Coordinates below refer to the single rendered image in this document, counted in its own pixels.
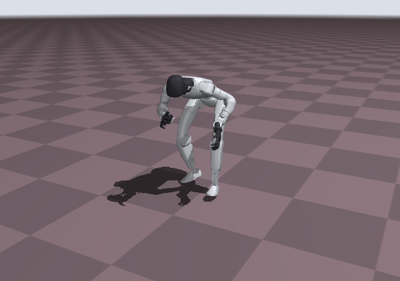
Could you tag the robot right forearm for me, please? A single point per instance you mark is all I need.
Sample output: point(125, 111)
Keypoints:
point(162, 112)

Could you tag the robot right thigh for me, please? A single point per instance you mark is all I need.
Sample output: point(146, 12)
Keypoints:
point(188, 116)

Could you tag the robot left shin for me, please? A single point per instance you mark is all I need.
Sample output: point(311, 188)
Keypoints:
point(216, 163)

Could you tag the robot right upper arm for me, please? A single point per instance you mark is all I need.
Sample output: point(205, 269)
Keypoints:
point(164, 99)

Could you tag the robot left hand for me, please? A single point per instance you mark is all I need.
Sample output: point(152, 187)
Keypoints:
point(218, 131)

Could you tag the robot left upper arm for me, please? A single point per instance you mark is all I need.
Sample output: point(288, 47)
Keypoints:
point(209, 89)

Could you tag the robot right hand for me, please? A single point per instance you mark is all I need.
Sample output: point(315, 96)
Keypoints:
point(166, 119)

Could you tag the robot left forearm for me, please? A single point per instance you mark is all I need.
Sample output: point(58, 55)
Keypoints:
point(226, 111)

